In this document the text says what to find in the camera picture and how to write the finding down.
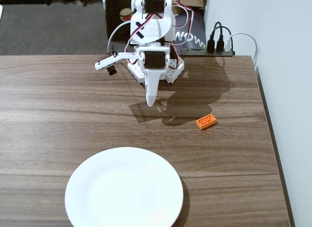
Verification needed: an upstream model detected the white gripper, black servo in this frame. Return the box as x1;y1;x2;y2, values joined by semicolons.
135;46;171;108

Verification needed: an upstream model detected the orange lego block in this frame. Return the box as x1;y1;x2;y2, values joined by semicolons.
195;113;217;131

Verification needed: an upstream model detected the white round plate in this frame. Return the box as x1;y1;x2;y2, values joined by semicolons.
64;146;184;227

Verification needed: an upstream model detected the black usb hub strip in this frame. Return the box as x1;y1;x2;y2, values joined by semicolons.
179;47;236;57

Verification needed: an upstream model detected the dark poster with white letters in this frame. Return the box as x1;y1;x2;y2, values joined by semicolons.
173;9;207;50

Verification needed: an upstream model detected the round yellow red sticker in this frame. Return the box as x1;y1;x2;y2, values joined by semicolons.
119;8;133;24

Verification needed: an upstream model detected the dark cabinet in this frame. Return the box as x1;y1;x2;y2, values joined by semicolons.
104;0;137;43

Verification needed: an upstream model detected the brown cardboard box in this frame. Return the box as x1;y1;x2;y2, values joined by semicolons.
170;0;208;10

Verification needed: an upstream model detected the wrist camera on white mount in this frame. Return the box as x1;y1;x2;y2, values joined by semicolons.
94;52;137;77

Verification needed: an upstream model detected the white robot arm with wires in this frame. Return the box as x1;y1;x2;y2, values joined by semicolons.
126;0;195;61

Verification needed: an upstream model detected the white camera cable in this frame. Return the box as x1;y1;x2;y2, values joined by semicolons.
106;21;132;54

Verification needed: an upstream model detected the black usb plug with cable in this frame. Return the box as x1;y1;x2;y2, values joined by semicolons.
206;21;223;54
211;26;232;53

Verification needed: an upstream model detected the white usb plug with cable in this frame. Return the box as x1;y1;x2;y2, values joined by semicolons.
224;32;259;63

